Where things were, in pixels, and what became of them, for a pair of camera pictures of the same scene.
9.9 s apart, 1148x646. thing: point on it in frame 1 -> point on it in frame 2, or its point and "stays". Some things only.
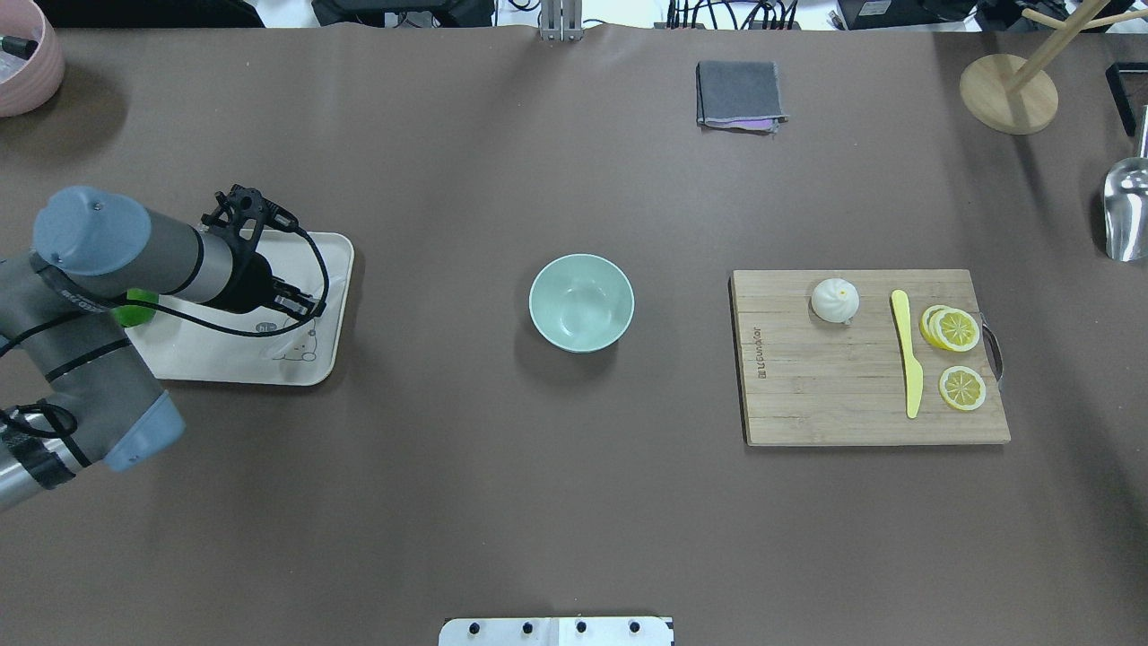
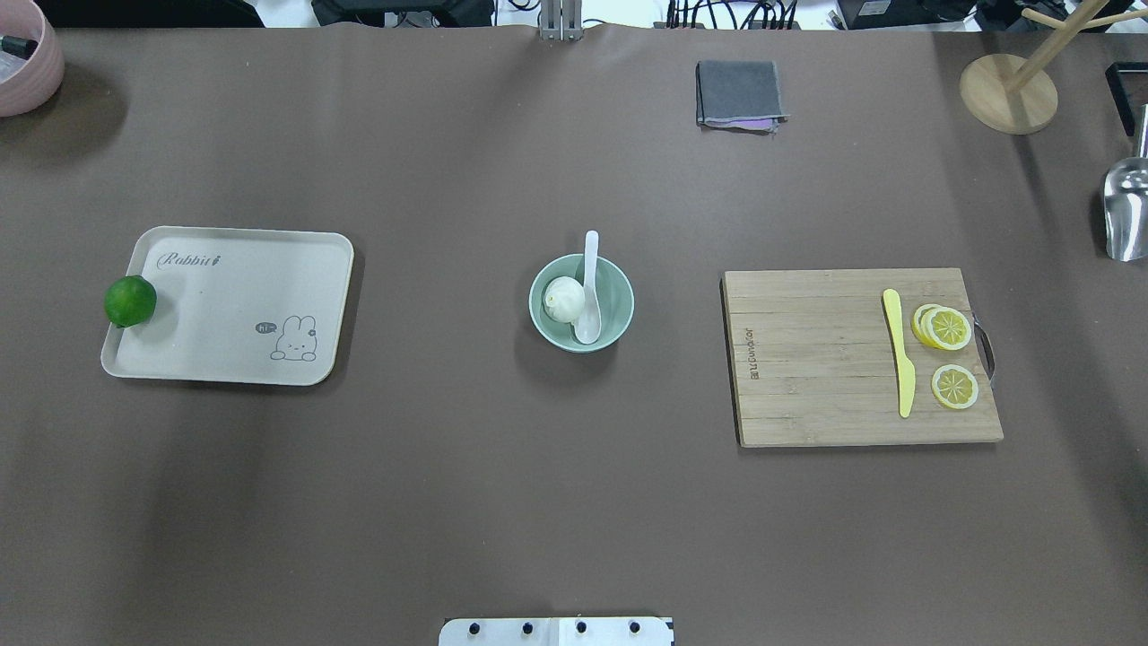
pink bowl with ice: (27, 85) stays
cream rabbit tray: (186, 343) stays
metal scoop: (1126, 203) stays
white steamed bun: (835, 301) -> (564, 299)
